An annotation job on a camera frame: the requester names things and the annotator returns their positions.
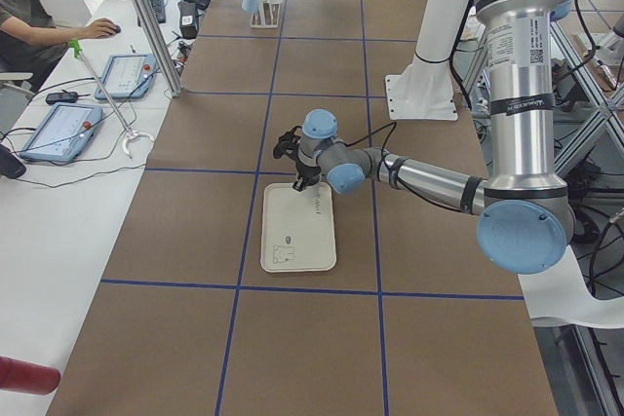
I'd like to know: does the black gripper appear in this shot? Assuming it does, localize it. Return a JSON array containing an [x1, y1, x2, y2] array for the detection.
[[272, 126, 321, 191]]

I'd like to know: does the blue cup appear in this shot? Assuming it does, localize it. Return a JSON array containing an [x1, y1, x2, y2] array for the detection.
[[242, 0, 259, 15]]

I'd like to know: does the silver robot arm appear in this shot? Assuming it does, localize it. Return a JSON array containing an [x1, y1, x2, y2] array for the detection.
[[273, 0, 574, 275]]

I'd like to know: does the cream serving tray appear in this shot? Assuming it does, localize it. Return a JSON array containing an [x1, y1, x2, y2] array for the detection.
[[260, 182, 336, 273]]

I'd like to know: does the black box with label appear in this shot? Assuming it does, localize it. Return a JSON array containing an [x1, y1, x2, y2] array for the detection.
[[177, 1, 199, 39]]

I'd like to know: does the far teach pendant tablet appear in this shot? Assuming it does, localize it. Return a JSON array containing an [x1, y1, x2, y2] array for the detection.
[[100, 54, 158, 100]]

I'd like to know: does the teach pendant tablet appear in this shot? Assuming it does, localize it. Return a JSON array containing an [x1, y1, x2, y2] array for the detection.
[[19, 103, 103, 163], [100, 54, 158, 100]]

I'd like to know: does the metal reacher grabber tool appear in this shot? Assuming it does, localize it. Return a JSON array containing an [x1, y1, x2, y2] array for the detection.
[[69, 40, 155, 158]]

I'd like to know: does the black handheld remote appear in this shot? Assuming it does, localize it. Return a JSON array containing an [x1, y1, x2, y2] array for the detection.
[[45, 92, 79, 105]]

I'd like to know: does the near teach pendant tablet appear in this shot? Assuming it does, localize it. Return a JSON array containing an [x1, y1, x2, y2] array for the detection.
[[19, 103, 103, 163]]

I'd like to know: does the seated person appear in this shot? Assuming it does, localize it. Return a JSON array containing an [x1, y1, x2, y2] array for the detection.
[[1, 0, 116, 90]]

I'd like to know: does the white chair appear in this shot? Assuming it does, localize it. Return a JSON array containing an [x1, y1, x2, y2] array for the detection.
[[518, 246, 624, 329]]

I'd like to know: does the red cylinder bottle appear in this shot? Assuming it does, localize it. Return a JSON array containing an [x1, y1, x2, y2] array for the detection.
[[1, 357, 61, 396]]

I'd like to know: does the white wire cup rack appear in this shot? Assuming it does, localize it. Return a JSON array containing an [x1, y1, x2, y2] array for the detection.
[[250, 0, 283, 29]]

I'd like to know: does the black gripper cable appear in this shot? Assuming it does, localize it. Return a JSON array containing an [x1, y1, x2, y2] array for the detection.
[[340, 121, 488, 215]]

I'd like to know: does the aluminium frame post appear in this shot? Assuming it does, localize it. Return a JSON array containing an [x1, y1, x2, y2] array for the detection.
[[132, 0, 182, 97]]

